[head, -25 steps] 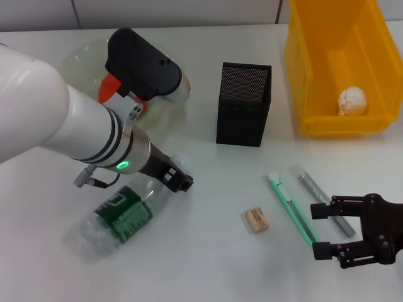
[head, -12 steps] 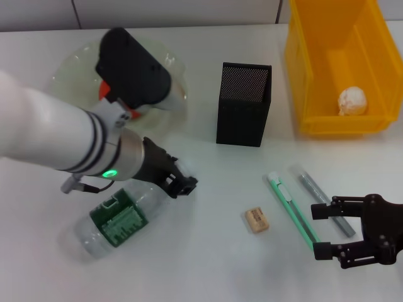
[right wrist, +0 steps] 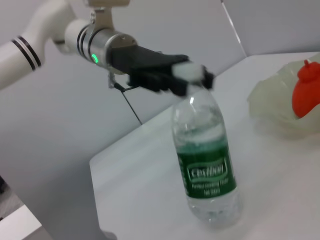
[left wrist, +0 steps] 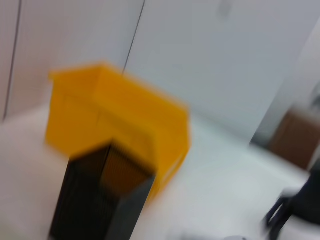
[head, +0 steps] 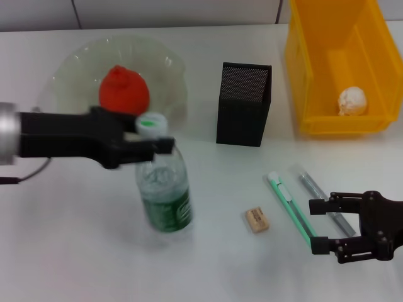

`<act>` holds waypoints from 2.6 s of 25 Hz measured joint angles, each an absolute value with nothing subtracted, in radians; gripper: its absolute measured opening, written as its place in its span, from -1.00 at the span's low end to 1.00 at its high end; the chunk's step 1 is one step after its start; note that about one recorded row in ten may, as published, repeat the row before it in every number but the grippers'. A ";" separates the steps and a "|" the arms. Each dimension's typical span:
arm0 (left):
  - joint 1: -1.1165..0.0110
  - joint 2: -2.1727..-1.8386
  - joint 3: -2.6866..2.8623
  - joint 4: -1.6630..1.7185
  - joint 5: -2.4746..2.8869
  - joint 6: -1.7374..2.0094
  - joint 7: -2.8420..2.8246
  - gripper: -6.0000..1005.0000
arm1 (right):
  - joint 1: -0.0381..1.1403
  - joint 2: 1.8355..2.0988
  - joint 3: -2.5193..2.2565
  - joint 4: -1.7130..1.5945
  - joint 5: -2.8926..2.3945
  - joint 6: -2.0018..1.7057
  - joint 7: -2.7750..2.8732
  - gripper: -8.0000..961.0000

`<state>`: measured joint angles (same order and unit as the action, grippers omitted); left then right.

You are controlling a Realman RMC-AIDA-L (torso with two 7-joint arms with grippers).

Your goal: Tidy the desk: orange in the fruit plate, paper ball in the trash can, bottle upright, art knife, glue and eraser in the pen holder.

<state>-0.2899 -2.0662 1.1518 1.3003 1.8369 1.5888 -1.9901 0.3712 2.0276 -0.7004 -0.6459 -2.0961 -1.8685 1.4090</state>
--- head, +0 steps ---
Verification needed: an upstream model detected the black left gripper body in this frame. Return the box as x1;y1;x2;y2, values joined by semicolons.
18;106;127;171

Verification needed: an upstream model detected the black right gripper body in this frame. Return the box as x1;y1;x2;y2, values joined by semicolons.
358;190;403;262

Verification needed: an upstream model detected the grey marker pen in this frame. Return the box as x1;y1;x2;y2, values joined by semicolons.
298;172;357;237

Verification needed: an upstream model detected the orange fruit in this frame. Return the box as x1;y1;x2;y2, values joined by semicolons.
98;65;150;116

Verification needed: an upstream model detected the green utility knife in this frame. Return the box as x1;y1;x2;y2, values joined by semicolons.
267;171;319;249

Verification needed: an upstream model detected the clear green-label water bottle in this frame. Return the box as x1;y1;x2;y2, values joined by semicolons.
135;112;193;234

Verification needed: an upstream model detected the beige eraser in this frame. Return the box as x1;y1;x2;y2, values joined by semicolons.
244;206;271;234

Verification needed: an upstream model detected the white paper ball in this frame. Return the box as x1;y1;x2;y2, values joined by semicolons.
337;87;368;116

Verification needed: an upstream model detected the green glass fruit plate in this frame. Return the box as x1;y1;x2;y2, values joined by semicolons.
39;35;189;139

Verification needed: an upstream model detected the black mesh pen holder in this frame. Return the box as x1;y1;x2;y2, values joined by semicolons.
215;62;273;148

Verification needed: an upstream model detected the yellow plastic bin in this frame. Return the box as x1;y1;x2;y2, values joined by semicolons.
285;0;403;139

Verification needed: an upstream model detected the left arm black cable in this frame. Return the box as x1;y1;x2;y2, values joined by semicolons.
0;157;52;185

